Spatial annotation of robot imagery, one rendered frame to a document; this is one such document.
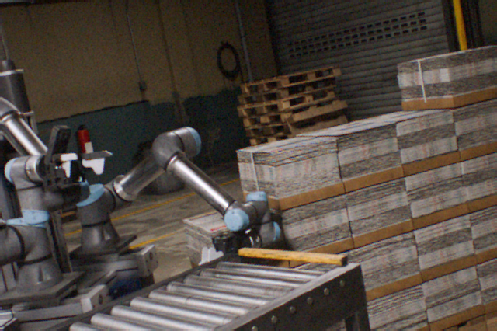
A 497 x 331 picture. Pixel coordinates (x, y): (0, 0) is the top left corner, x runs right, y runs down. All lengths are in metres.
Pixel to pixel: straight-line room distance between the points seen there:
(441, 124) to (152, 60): 7.85
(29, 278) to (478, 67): 2.02
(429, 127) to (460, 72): 0.28
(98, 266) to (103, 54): 7.48
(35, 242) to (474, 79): 1.92
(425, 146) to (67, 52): 7.39
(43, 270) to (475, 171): 1.84
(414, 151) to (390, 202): 0.24
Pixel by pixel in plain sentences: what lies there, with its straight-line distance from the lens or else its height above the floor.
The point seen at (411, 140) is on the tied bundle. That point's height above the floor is 0.97.
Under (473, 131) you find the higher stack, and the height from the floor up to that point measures 0.95.
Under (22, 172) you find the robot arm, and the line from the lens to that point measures 2.01.
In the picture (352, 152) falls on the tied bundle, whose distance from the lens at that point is 2.81.
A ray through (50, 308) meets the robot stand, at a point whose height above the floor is 0.76.
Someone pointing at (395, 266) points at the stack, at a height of 0.48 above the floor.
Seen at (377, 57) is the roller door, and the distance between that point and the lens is 10.62.
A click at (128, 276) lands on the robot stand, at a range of 2.76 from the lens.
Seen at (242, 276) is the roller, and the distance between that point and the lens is 2.03.
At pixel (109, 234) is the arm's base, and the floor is 0.86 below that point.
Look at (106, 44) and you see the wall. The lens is 10.16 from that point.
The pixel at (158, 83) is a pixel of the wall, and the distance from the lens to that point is 10.54.
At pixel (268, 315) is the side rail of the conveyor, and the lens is 1.69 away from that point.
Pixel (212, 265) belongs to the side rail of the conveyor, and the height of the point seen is 0.80.
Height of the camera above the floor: 1.35
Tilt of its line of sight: 7 degrees down
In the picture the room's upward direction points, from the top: 11 degrees counter-clockwise
